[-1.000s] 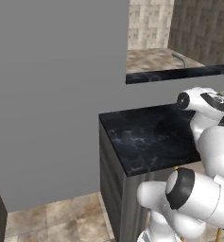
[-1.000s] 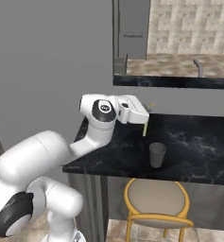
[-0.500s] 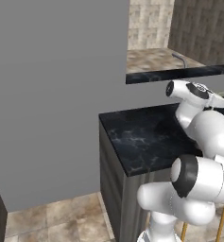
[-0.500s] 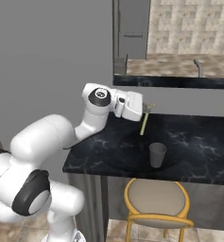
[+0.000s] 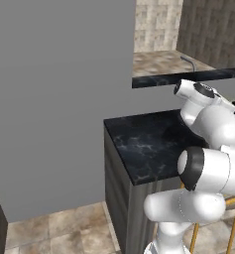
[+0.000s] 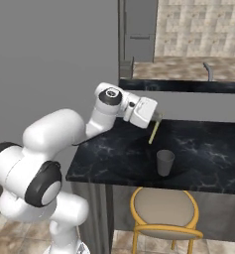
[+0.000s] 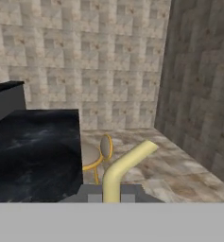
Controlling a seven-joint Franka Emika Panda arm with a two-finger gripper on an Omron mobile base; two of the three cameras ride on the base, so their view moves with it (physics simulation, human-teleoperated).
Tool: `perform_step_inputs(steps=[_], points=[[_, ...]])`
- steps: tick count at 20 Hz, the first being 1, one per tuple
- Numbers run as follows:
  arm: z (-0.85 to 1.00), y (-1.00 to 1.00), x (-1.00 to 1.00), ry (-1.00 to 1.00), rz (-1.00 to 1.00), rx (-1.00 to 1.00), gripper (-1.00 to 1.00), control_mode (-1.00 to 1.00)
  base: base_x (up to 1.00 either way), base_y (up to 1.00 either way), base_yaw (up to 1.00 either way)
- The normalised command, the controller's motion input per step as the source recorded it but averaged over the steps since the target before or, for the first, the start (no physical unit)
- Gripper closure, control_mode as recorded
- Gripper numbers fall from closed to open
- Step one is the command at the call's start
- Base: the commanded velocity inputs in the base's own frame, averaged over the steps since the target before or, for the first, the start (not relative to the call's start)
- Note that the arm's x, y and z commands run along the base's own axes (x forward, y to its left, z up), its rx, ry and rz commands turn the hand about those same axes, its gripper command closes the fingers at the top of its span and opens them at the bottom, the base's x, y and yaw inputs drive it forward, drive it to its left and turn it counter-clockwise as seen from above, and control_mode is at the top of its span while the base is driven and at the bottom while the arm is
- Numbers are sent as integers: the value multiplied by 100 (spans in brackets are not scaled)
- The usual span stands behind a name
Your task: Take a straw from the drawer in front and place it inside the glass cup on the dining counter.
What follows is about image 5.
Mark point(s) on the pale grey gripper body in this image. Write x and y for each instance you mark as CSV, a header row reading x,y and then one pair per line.
x,y
226,103

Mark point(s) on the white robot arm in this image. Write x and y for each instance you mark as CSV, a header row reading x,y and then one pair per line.
x,y
205,172

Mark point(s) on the grey counter cabinet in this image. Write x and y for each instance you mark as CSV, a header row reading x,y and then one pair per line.
x,y
122,198

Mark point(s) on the grey curved tap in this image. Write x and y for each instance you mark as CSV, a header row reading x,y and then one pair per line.
x,y
191,62

